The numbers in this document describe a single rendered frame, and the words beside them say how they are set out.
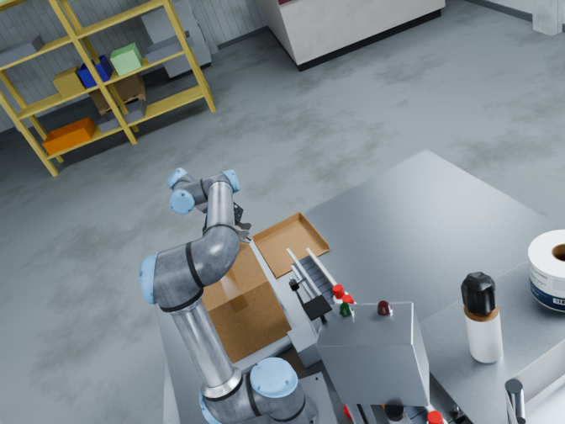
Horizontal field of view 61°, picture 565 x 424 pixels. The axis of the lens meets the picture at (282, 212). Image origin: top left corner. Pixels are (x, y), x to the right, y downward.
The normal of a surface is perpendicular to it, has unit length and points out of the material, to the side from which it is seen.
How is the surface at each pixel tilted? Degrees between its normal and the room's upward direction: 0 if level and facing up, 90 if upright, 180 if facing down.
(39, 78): 90
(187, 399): 0
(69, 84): 90
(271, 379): 10
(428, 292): 0
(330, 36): 90
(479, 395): 0
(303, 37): 90
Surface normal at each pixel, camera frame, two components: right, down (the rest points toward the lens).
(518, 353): -0.32, -0.76
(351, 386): -0.22, 0.63
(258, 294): 0.33, 0.47
